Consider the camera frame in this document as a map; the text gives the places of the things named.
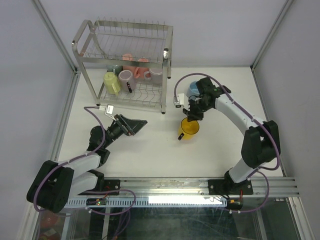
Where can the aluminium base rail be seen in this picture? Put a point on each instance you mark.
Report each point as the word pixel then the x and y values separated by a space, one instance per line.
pixel 279 187

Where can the stainless steel dish rack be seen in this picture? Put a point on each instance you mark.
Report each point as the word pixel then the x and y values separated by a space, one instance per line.
pixel 103 42

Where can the white slotted cable duct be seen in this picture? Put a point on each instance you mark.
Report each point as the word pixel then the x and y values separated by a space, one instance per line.
pixel 150 201

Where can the tall pink cup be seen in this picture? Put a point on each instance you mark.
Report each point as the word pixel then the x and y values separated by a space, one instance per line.
pixel 128 57

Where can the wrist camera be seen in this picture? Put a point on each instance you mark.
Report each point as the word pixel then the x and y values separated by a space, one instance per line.
pixel 181 101
pixel 108 110

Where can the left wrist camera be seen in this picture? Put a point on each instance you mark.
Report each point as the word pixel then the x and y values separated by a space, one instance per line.
pixel 108 110

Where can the grey-blue round ceramic cup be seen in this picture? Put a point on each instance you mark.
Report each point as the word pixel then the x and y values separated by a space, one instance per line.
pixel 116 69

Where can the lilac mug black handle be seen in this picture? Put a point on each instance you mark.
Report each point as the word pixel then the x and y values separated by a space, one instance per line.
pixel 127 81

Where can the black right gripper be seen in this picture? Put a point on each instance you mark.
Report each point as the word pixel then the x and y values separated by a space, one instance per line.
pixel 190 114

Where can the pale green mug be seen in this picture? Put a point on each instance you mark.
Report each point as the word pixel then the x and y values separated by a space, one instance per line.
pixel 111 83

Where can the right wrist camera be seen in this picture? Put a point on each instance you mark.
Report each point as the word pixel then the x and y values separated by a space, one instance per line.
pixel 181 101

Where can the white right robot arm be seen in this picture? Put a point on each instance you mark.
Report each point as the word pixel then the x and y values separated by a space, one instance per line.
pixel 261 140

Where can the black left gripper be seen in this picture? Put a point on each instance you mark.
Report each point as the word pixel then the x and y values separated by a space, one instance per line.
pixel 125 129

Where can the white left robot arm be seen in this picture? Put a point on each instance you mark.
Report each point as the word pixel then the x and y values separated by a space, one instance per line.
pixel 56 182

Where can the light blue mug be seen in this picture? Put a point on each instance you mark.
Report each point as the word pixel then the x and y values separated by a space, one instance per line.
pixel 192 90

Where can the yellow mug black handle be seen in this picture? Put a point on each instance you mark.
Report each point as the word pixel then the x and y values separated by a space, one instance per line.
pixel 187 129

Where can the lilac mug with handle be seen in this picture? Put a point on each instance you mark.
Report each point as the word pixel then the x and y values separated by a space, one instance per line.
pixel 154 76

